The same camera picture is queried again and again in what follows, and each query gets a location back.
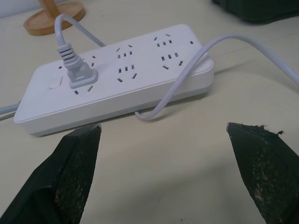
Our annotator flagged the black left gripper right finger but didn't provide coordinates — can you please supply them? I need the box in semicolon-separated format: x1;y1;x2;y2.
226;122;299;224

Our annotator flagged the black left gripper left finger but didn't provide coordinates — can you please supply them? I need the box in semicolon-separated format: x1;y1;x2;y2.
0;124;103;224

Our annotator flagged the wooden round stand base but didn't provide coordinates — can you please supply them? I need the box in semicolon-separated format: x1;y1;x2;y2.
23;0;86;36

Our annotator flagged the white power strip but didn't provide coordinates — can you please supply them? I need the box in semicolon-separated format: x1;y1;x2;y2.
13;23;214;137

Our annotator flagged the dark green object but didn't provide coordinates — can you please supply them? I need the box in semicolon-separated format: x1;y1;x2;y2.
211;0;299;25

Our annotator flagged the grey power strip cord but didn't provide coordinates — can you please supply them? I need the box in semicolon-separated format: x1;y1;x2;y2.
0;100;22;120

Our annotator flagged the grey plug with cable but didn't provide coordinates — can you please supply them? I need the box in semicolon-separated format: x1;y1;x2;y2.
54;14;108;89

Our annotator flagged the white power cable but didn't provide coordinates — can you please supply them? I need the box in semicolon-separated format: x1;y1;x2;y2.
135;33;299;121

